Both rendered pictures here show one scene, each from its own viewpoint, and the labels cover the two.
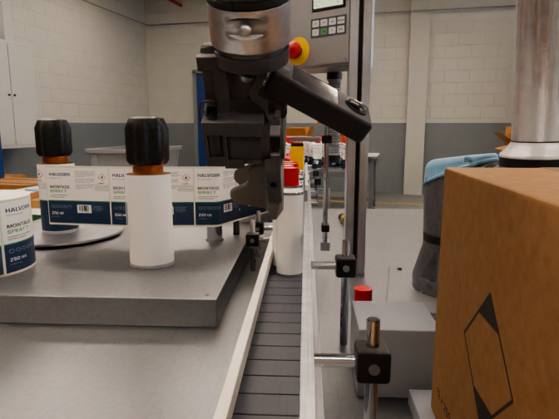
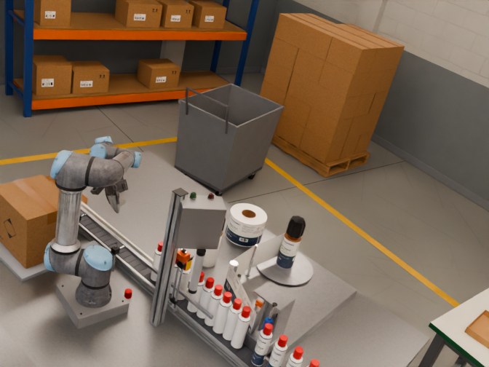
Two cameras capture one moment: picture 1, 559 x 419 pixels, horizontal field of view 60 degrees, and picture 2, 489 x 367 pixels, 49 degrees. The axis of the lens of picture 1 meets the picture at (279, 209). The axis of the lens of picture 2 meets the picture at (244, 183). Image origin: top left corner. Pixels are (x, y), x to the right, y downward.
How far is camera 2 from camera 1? 296 cm
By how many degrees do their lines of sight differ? 111
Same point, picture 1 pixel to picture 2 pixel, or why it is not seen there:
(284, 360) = (108, 239)
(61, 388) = (151, 229)
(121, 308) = not seen: hidden behind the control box
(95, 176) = (267, 243)
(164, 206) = not seen: hidden behind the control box
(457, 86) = not seen: outside the picture
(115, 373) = (149, 237)
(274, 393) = (100, 231)
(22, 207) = (235, 222)
